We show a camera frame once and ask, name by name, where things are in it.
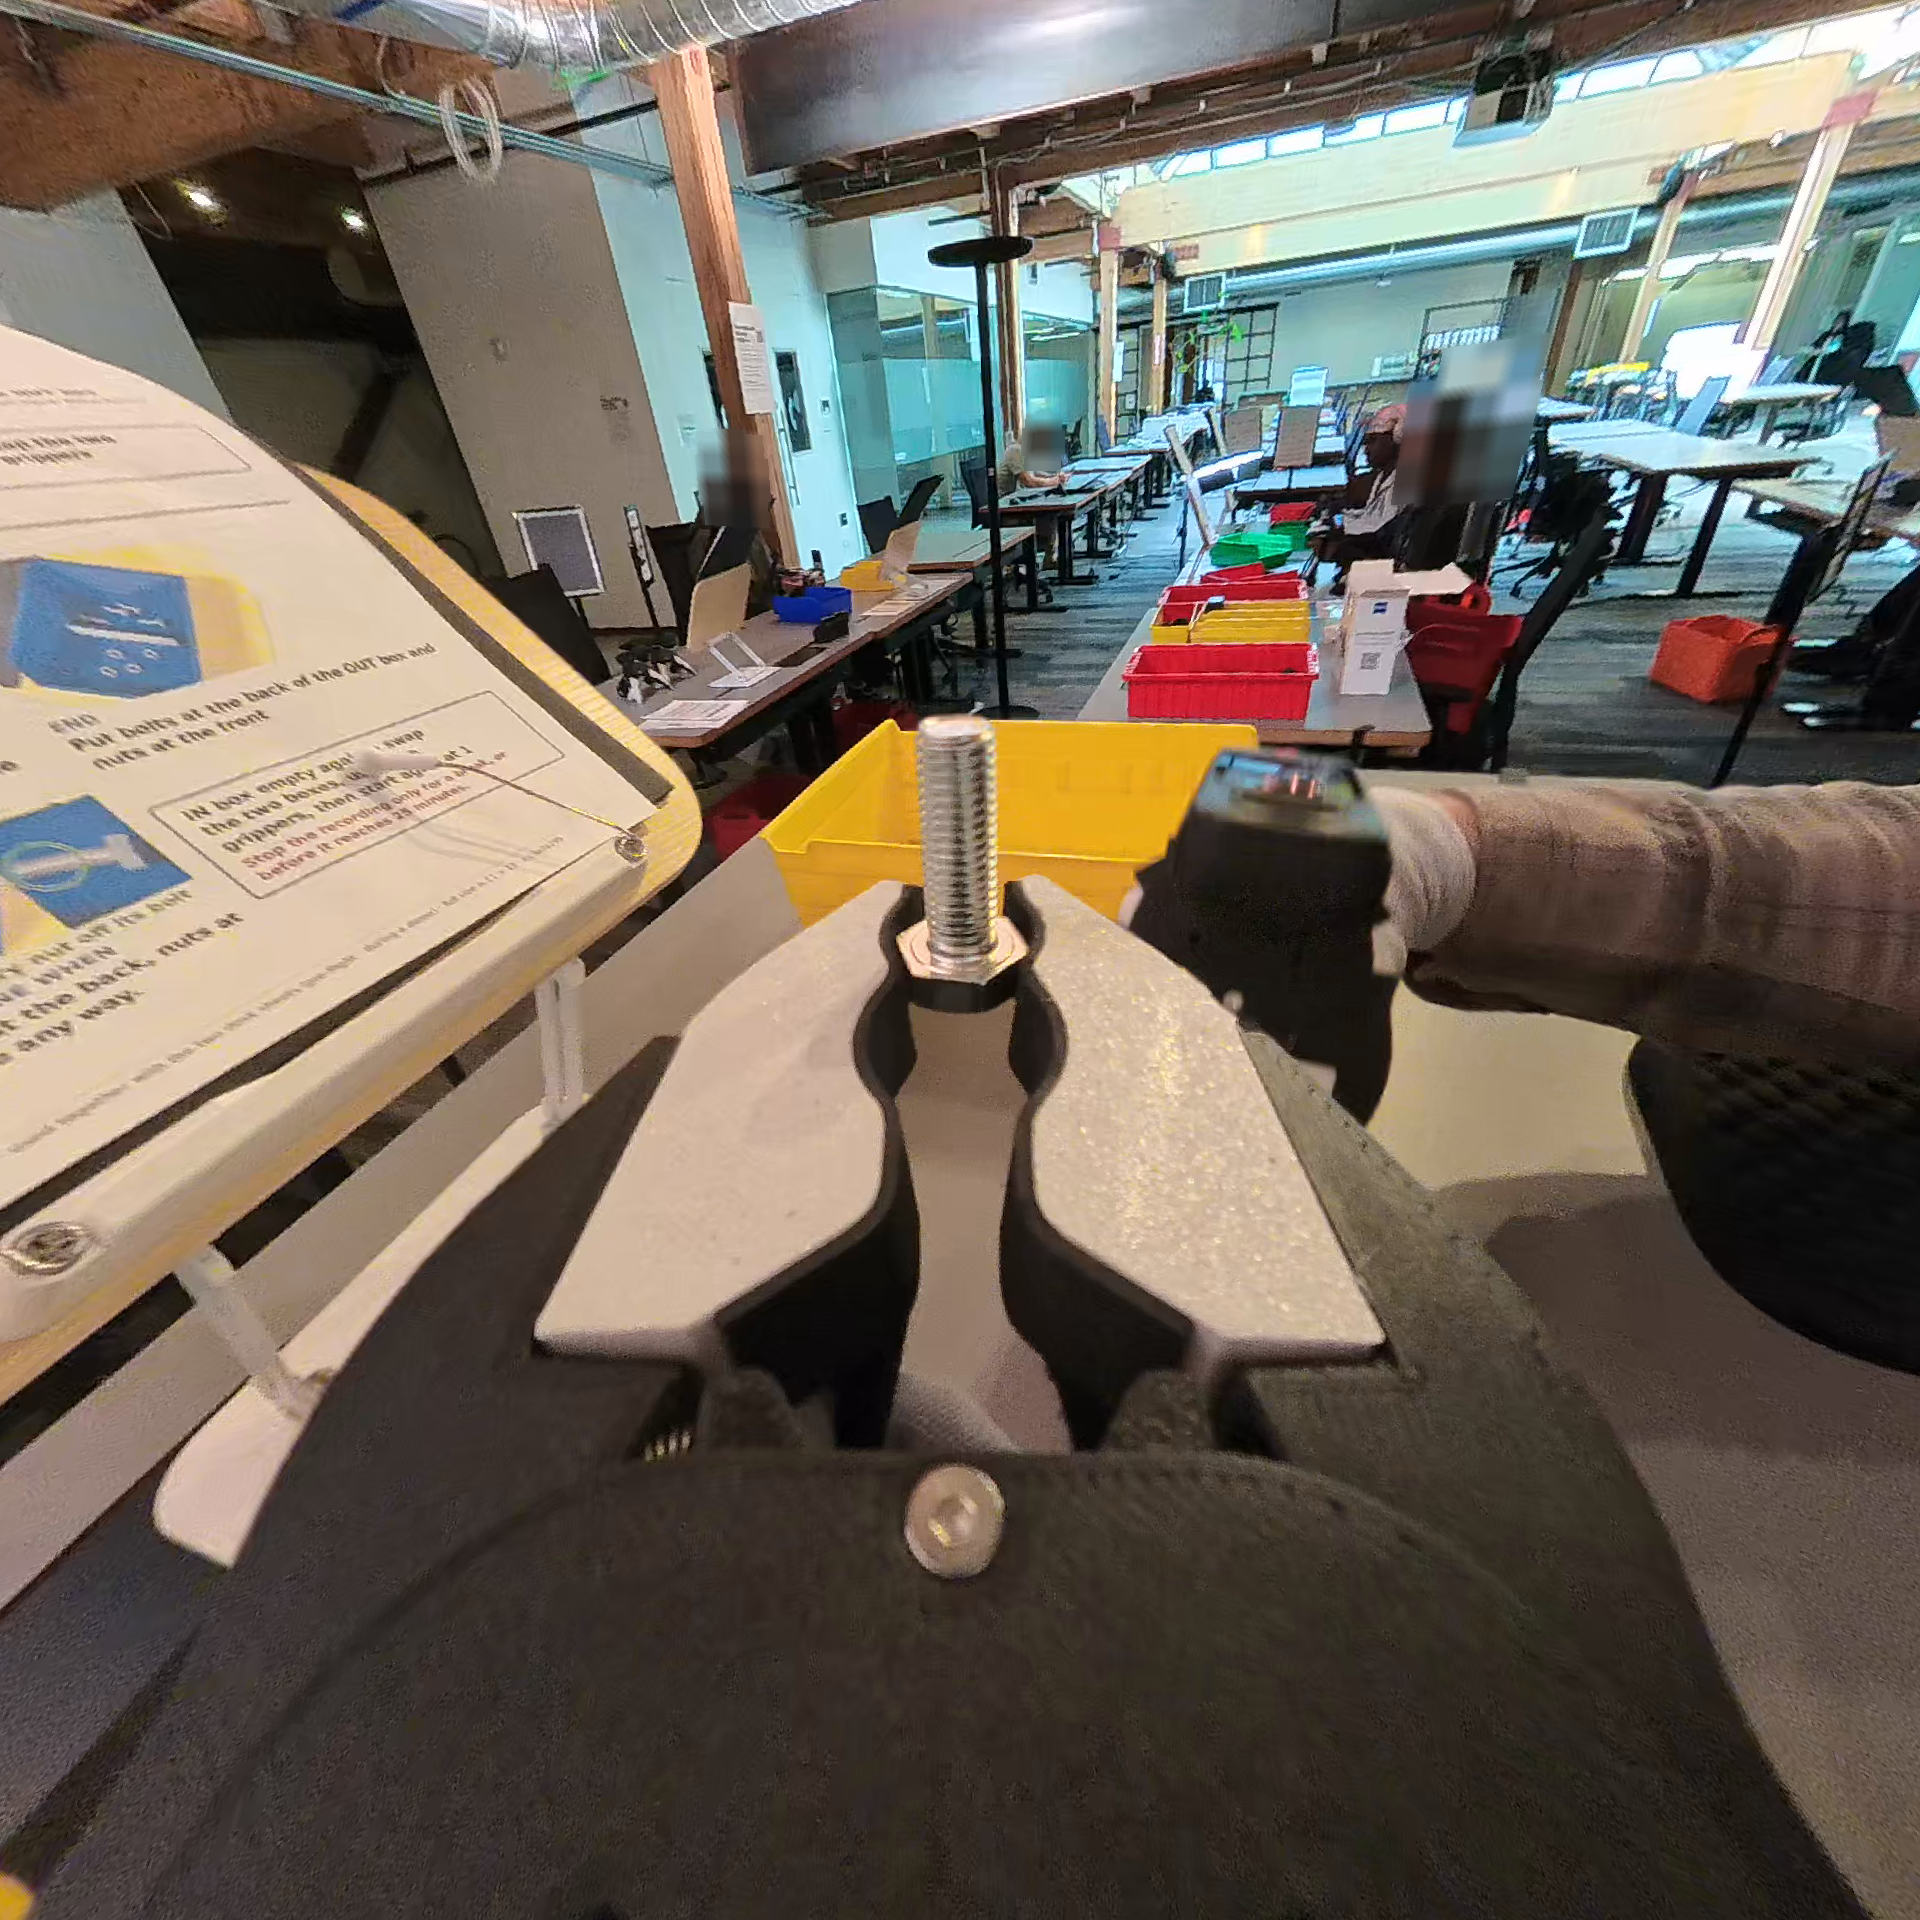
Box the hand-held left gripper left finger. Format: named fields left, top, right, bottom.
left=533, top=871, right=926, bottom=1447

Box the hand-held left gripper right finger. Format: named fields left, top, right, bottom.
left=992, top=871, right=1382, bottom=1439

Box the yellow plastic bin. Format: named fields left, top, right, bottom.
left=762, top=720, right=1261, bottom=925

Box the silver hex bolt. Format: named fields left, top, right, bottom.
left=918, top=711, right=999, bottom=958

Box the person's right forearm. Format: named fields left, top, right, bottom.
left=1412, top=771, right=1920, bottom=1053

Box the person's right hand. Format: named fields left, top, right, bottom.
left=1378, top=784, right=1480, bottom=958

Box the wooden document stand white base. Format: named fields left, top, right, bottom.
left=0, top=328, right=705, bottom=1567

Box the background office desk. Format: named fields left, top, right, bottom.
left=617, top=576, right=981, bottom=752

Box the red bin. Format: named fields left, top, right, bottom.
left=1651, top=617, right=1778, bottom=707

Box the printed instruction sheet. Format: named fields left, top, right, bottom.
left=0, top=334, right=661, bottom=1196

